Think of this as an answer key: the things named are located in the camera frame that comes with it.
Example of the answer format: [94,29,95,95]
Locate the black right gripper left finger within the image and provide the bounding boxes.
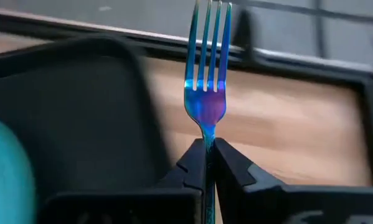
[38,138,207,224]

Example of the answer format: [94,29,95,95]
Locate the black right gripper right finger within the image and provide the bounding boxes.
[215,138,373,224]

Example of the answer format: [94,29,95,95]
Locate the iridescent blue metal fork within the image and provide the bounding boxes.
[184,0,233,224]

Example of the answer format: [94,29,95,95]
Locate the black serving tray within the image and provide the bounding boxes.
[0,34,171,212]

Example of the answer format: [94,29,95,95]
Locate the teal plate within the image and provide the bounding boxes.
[0,113,37,224]

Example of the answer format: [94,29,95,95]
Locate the black frame post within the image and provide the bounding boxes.
[232,9,258,60]

